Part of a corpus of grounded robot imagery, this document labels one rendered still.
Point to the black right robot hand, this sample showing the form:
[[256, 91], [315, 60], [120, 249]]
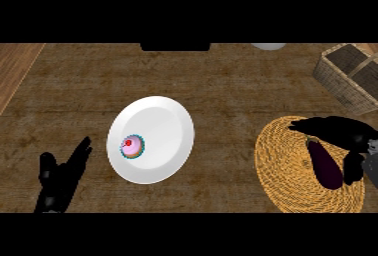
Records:
[[340, 128]]

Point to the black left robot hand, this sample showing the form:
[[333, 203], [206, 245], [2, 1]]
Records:
[[58, 180]]

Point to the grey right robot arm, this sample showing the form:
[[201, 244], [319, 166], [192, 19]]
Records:
[[371, 165]]

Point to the purple eggplant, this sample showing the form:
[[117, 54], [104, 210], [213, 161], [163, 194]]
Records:
[[325, 166]]

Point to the round woven straw placemat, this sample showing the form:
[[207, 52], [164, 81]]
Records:
[[290, 173]]

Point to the pink frosted cupcake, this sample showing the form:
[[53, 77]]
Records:
[[132, 147]]

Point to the white oval plate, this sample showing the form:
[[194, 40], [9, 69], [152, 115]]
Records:
[[151, 139]]

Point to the pale grey round object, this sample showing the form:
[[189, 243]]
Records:
[[269, 46]]

